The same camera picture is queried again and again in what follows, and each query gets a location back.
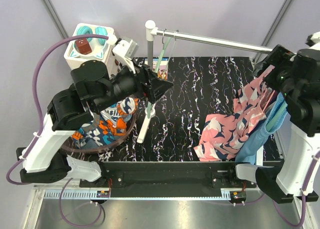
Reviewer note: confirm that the silver clothes rack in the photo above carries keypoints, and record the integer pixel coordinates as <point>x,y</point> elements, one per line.
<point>152,31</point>

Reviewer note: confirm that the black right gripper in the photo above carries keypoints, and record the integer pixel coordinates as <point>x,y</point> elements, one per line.
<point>280,57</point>

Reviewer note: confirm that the dog picture book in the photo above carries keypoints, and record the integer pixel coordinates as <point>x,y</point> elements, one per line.
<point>162,70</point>

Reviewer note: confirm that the mint green hanger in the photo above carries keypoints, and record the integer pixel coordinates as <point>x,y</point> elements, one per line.
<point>163,51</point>

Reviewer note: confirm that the brown cube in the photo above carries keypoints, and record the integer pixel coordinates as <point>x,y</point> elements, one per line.
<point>83,46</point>

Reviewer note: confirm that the pink translucent plastic basin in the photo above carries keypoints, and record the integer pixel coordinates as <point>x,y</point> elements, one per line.
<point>68,146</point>

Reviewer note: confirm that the blue knitted garment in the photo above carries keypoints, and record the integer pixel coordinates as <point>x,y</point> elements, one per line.
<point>279,101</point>

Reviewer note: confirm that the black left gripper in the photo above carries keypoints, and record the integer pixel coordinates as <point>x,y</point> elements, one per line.
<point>148,87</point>

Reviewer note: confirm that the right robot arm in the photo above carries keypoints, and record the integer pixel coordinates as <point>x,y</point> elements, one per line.
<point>297,77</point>

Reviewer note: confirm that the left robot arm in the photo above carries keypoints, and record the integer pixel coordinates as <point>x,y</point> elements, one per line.
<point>91,92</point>

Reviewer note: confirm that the pink patterned shorts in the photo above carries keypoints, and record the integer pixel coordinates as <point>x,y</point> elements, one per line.
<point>224,134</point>

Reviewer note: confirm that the blue orange patterned shorts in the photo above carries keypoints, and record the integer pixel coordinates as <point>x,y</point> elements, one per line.
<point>106,127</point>

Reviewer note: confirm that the teal cat ear headphones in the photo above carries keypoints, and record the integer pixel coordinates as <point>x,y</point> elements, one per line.
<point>98,45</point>

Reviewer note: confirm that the white storage box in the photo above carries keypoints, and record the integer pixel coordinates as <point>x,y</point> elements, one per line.
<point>113,66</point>

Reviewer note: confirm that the light blue shorts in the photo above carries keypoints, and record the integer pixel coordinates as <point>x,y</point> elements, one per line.
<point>257,138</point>

